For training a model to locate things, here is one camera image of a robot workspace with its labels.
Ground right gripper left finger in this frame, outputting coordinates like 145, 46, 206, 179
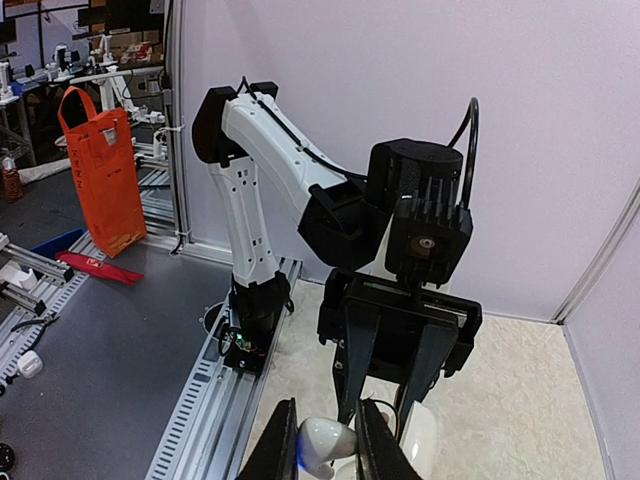
237, 398, 299, 480

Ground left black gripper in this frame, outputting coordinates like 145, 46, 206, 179
317, 268, 483, 437

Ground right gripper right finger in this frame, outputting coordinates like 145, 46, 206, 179
355, 399, 421, 480

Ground white charging case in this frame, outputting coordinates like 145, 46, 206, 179
374, 399, 438, 479

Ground white stem earbud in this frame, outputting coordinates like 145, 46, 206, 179
296, 417, 357, 479

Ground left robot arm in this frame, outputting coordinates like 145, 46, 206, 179
191, 82, 483, 426

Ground white case on floor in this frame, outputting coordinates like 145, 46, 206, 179
17, 350, 43, 379

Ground blue bin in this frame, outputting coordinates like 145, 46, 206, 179
30, 227, 86, 260

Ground orange tote bag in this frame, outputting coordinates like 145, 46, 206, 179
58, 86, 147, 258

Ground background workbench clutter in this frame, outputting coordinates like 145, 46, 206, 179
1, 1, 172, 167

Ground aluminium front rail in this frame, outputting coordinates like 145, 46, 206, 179
145, 310, 287, 479

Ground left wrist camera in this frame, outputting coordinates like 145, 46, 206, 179
384, 196, 473, 287

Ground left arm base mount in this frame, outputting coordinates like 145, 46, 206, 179
214, 272, 294, 375

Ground right aluminium frame post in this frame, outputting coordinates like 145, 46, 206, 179
550, 180, 640, 325

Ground aluminium frame post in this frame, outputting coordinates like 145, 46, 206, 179
550, 180, 640, 325
164, 1, 191, 255

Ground pliers on rail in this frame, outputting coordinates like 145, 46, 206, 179
10, 313, 59, 333

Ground left aluminium frame post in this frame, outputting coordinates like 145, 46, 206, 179
164, 1, 191, 255

